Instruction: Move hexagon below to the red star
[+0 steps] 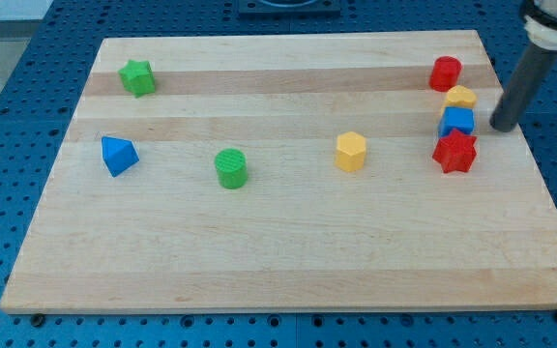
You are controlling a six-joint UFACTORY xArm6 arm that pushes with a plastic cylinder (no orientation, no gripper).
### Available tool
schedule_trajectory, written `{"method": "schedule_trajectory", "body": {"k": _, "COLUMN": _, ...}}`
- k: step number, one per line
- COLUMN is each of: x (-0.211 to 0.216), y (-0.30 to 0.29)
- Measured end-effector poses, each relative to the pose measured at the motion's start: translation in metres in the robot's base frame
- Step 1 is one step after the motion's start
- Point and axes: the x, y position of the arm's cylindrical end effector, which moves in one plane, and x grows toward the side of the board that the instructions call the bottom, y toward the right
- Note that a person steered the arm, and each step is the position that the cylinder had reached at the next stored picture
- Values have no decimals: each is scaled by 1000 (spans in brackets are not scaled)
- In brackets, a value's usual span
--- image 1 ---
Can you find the robot arm end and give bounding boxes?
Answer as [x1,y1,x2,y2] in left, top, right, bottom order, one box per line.
[520,0,557,51]

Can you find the yellow hexagon block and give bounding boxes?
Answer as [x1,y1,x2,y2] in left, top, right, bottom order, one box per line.
[335,131,366,172]

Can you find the green star block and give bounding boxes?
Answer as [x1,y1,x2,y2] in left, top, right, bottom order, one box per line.
[118,60,156,98]

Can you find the red star block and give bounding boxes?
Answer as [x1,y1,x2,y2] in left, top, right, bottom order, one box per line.
[432,129,477,173]

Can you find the green cylinder block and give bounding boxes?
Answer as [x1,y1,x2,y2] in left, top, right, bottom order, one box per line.
[214,148,248,189]

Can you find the wooden board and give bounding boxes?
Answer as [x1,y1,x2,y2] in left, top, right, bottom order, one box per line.
[0,30,557,314]

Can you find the blue triangle block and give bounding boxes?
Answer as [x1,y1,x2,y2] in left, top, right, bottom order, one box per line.
[101,136,139,177]

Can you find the blue cube block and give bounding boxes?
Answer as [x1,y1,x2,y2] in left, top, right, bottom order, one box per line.
[438,106,475,137]

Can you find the yellow heart block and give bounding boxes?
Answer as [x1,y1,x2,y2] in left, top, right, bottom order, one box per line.
[440,85,478,115]

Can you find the red cylinder block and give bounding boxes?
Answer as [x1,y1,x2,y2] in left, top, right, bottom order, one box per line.
[428,56,462,92]

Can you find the grey pusher rod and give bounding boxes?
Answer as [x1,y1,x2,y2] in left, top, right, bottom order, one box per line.
[489,43,557,132]

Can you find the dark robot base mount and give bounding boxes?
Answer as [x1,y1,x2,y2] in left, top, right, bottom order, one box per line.
[236,0,342,16]

